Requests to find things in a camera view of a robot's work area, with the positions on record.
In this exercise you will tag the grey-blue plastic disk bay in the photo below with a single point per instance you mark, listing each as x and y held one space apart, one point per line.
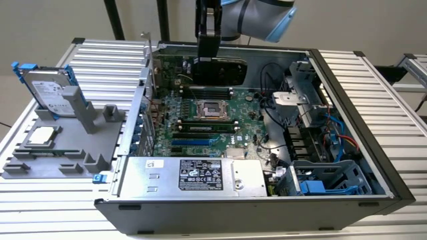
333 170

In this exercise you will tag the green motherboard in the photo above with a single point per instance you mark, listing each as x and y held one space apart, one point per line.
246 117

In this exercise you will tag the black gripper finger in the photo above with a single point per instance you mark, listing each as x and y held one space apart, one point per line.
208 47

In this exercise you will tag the blue expansion slot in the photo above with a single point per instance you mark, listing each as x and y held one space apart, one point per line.
190 143

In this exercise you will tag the silver power supply unit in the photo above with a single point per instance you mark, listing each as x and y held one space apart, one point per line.
166 180

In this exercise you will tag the round coin battery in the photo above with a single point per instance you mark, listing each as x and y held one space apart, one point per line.
248 97

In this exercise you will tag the green RAM stick in slot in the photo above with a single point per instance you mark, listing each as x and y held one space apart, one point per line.
200 128

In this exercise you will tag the hard disk in blue carrier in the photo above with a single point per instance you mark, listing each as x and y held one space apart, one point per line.
46 92

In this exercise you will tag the green RAM stick on rack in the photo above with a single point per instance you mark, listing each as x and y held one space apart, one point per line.
66 151

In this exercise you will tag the small blue case latch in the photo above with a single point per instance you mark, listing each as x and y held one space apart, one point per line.
97 178

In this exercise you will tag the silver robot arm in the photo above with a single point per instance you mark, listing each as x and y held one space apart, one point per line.
256 22

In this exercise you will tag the black expansion slot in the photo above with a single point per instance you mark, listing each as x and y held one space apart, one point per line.
190 136

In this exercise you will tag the green graphics card black shroud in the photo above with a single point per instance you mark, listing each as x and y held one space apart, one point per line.
169 67

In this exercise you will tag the grey parts rack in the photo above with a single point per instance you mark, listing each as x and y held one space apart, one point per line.
66 140

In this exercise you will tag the black stand pole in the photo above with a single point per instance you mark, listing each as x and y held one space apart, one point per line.
114 20
164 20

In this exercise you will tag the blue plastic bay clip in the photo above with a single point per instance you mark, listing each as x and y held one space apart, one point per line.
310 187

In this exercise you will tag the CPU socket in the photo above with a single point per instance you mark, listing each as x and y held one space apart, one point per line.
212 109

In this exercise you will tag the silver chipset heat sink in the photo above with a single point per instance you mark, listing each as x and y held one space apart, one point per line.
236 153

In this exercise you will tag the aluminium side table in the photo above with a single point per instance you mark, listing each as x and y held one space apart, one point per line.
415 67

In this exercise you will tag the open grey PC case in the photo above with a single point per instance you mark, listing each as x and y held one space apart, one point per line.
233 215

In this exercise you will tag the silver CPU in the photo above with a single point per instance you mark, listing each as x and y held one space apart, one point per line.
40 136

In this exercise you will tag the silver metal drive cage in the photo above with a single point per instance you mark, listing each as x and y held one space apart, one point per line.
289 98

